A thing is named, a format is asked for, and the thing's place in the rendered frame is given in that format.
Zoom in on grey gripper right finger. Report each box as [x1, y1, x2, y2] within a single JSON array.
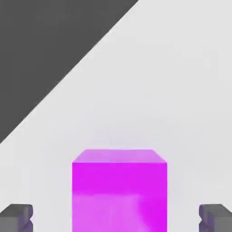
[[198, 203, 232, 232]]

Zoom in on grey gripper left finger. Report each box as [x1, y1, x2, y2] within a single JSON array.
[[0, 203, 34, 232]]

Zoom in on small magenta cube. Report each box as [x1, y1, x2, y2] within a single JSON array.
[[72, 149, 168, 232]]

